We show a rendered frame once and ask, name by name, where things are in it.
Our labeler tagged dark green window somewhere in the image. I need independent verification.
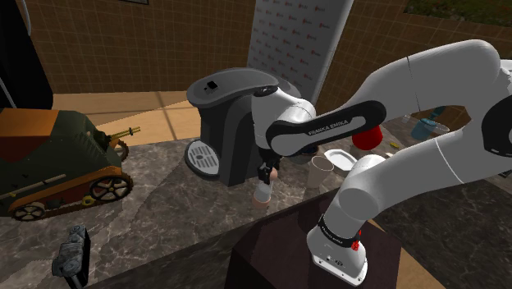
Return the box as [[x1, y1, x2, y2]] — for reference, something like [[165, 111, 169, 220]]
[[403, 0, 512, 28]]

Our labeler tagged green and orange toy tank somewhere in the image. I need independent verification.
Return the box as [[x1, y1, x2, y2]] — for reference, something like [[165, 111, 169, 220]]
[[0, 108, 142, 222]]

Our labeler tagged grey coffee machine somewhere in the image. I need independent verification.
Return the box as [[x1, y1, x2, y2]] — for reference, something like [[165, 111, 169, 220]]
[[184, 67, 306, 188]]

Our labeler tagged white patterned panel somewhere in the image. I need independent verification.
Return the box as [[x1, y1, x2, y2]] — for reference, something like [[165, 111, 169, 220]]
[[246, 0, 355, 106]]

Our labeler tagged tall black appliance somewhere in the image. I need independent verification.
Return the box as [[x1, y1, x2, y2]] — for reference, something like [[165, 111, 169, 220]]
[[0, 0, 54, 110]]

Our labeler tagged dark maroon robot stand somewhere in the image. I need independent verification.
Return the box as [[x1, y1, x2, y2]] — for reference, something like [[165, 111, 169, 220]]
[[223, 187, 403, 289]]

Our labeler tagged red cup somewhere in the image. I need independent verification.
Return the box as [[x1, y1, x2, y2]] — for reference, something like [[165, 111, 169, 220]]
[[351, 124, 384, 152]]

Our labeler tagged beige cup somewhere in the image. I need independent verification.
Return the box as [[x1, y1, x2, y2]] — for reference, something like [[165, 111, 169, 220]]
[[306, 154, 336, 190]]

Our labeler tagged pink and white bottle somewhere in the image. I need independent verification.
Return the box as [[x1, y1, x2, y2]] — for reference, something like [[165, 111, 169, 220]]
[[251, 167, 279, 211]]

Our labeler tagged white dish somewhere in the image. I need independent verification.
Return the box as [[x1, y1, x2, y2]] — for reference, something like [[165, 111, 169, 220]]
[[323, 149, 359, 177]]

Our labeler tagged blue jug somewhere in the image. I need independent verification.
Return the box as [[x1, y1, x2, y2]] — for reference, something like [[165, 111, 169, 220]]
[[410, 105, 447, 141]]

